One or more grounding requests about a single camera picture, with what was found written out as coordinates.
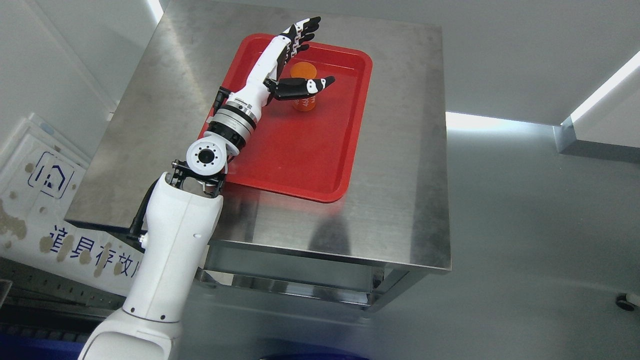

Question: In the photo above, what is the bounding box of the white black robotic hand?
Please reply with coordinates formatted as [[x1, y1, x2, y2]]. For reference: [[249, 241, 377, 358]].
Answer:
[[228, 16, 336, 121]]

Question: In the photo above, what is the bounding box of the orange cylindrical capacitor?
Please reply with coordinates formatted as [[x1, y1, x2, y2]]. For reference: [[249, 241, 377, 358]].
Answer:
[[290, 62, 318, 112]]

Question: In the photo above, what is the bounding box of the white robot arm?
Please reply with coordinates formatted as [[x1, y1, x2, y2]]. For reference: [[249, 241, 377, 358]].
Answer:
[[78, 83, 270, 360]]

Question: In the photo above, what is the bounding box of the stainless steel desk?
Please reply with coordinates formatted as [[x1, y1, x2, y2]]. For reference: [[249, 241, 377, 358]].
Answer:
[[64, 0, 453, 313]]

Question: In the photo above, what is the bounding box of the red plastic tray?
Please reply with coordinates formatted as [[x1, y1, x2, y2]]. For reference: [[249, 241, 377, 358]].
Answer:
[[226, 42, 373, 203]]

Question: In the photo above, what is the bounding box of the white sign board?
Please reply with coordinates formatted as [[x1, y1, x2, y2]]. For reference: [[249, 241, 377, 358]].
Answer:
[[0, 114, 143, 296]]

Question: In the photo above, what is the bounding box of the black caster wheel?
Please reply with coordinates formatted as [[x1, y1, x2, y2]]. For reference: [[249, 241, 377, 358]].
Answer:
[[615, 292, 639, 312]]

